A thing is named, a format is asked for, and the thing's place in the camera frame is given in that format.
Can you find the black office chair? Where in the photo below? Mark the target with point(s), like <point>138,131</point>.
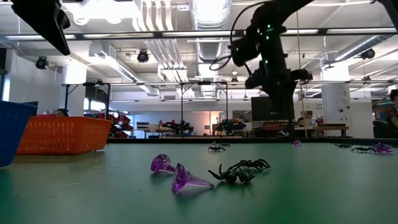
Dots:
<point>379,130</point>

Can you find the green table mat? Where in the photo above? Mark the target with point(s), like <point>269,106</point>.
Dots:
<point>93,193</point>

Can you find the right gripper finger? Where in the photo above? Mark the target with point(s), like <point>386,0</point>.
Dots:
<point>277,104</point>
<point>287,105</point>

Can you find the black ceiling camera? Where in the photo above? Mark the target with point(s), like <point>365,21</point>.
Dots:
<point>368,53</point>
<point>42,63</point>
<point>143,57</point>

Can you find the silver spiral duct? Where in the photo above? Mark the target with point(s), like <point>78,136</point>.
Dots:
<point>357,48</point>

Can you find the orange plastic basket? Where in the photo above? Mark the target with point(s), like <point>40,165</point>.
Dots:
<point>62,135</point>

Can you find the black computer monitor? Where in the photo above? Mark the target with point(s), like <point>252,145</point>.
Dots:
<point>261,109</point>

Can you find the red storage bins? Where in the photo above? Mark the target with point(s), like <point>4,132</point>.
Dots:
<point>122,119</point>

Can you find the black neighbouring station frame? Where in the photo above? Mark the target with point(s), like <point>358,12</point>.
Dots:
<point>66,99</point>

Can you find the black background robot arm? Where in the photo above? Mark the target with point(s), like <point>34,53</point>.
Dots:
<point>178,126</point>
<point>228,126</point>

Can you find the standing person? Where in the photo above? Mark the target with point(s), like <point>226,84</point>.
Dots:
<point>61,112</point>

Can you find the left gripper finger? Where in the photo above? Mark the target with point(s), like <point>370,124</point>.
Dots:
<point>42,23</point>
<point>60,21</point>

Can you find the seated person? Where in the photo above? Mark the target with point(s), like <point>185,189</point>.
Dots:
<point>301,121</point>

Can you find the wooden workbench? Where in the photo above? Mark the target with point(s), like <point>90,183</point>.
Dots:
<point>329,127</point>

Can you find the cardboard box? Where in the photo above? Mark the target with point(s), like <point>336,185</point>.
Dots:
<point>308,115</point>

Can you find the blue storage bins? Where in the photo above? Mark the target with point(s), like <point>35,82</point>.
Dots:
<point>381,113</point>

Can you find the black aluminium table frame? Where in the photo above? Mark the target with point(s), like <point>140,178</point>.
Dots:
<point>264,140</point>

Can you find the blue plastic basket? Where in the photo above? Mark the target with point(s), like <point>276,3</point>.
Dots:
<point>14,133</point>

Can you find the wide silver ceiling duct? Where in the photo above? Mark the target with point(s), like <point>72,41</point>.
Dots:
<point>210,46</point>

